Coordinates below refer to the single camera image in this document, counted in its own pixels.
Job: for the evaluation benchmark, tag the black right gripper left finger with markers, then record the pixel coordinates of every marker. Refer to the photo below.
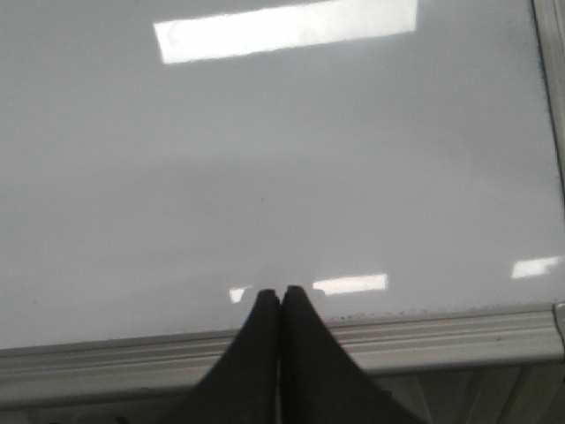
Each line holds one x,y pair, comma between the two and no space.
241,386

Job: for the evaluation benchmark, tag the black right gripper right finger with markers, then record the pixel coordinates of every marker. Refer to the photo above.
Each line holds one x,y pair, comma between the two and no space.
319,382

